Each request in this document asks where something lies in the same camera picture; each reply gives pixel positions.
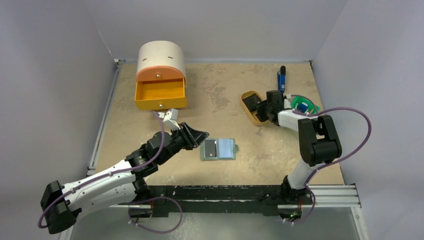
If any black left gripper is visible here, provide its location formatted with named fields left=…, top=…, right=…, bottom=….
left=157, top=122, right=208, bottom=165

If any green card holder wallet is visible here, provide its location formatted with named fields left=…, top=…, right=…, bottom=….
left=200, top=138, right=239, bottom=161

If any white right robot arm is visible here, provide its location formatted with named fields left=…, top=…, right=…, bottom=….
left=252, top=90, right=342, bottom=204

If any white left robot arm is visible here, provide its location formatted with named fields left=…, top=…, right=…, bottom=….
left=38, top=122, right=210, bottom=235

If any black card stack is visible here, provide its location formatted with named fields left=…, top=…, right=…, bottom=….
left=242, top=93, right=263, bottom=113

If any orange oval tray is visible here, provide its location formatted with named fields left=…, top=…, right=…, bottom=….
left=240, top=90, right=267, bottom=126

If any green bin with pens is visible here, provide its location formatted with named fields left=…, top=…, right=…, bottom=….
left=291, top=94, right=321, bottom=114

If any blue stapler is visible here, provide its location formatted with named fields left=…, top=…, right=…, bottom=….
left=277, top=65, right=286, bottom=93

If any yellow open drawer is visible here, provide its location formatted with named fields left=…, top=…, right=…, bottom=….
left=134, top=78, right=188, bottom=111

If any white orange drawer cabinet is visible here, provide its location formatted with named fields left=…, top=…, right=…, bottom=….
left=135, top=40, right=186, bottom=82

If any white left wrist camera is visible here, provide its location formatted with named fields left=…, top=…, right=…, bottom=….
left=158, top=108, right=181, bottom=130

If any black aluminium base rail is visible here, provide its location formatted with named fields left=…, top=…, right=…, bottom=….
left=78, top=185, right=361, bottom=220

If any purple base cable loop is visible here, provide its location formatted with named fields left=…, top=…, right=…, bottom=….
left=127, top=194, right=184, bottom=234

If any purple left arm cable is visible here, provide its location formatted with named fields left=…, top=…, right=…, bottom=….
left=37, top=110, right=167, bottom=229

